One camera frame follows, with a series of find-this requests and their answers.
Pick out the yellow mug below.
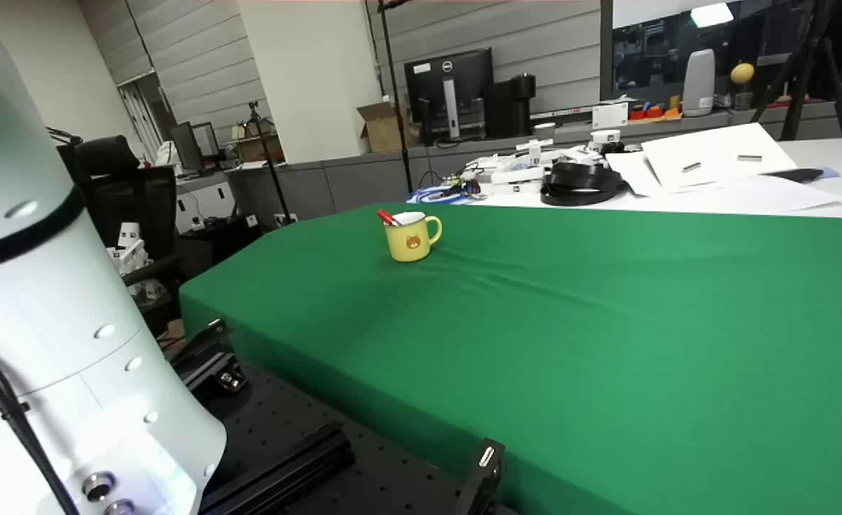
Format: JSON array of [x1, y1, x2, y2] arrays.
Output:
[[384, 208, 444, 267]]

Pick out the white electronics boards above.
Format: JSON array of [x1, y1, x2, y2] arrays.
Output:
[[460, 137, 558, 196]]

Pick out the brown cardboard box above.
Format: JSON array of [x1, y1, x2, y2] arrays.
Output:
[[356, 97, 417, 157]]

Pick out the thin black stand pole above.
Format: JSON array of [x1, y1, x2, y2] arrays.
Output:
[[372, 0, 419, 198]]

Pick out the black computer box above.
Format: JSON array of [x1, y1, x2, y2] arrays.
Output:
[[482, 73, 540, 140]]

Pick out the black Dell monitor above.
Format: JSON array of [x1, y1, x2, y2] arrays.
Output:
[[401, 47, 497, 147]]

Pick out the small black tripod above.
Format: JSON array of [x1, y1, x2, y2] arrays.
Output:
[[242, 97, 299, 226]]

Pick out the green table cloth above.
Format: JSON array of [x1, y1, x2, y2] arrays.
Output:
[[177, 200, 842, 515]]

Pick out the small white box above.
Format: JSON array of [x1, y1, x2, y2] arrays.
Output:
[[591, 101, 633, 131]]

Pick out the small dark monitor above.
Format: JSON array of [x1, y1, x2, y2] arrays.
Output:
[[169, 117, 228, 180]]

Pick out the orange red items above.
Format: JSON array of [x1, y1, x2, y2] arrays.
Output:
[[627, 95, 686, 127]]

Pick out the white toy figure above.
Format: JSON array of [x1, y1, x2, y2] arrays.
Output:
[[116, 217, 156, 276]]

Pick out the black office chair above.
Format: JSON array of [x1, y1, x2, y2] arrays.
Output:
[[57, 131, 180, 289]]

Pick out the large white paper sheet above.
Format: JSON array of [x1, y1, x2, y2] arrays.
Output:
[[639, 120, 803, 191]]

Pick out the large dark display screen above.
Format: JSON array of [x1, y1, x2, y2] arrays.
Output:
[[608, 0, 819, 104]]

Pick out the yellow ball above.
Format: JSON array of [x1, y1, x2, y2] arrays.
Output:
[[727, 60, 760, 88]]

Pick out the flat black device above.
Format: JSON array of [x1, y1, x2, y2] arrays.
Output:
[[766, 166, 829, 187]]

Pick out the blue white cable bundle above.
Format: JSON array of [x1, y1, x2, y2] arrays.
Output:
[[407, 180, 487, 208]]

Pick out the black clamp bracket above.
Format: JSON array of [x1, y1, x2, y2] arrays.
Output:
[[452, 437, 507, 515]]

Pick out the black aluminium rail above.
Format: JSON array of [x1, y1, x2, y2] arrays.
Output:
[[198, 422, 358, 515], [165, 314, 250, 402]]

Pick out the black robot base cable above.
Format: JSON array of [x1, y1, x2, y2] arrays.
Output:
[[0, 336, 84, 515]]

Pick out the black camera tripod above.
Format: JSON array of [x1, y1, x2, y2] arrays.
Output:
[[752, 0, 842, 144]]

